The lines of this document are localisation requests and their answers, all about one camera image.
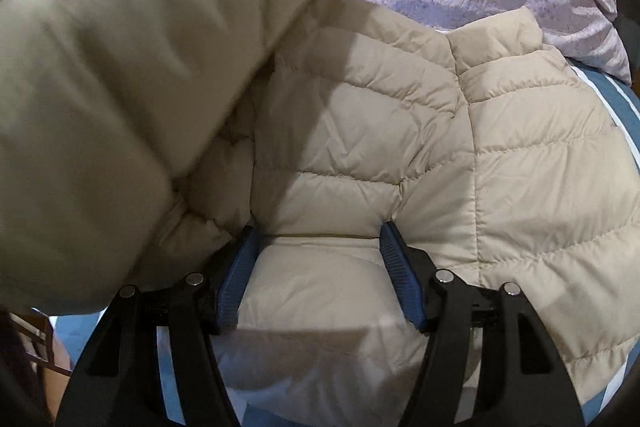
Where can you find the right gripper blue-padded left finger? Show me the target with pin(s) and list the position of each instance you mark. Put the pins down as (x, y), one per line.
(116, 380)

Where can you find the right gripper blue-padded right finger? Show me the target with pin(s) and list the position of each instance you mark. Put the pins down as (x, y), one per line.
(523, 380)

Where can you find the beige quilted puffer jacket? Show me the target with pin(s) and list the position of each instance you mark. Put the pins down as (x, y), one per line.
(139, 136)

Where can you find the blue white striped bed sheet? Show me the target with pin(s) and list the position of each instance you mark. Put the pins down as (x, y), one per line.
(73, 331)

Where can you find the wooden bed frame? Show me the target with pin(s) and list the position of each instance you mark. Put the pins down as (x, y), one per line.
(48, 362)

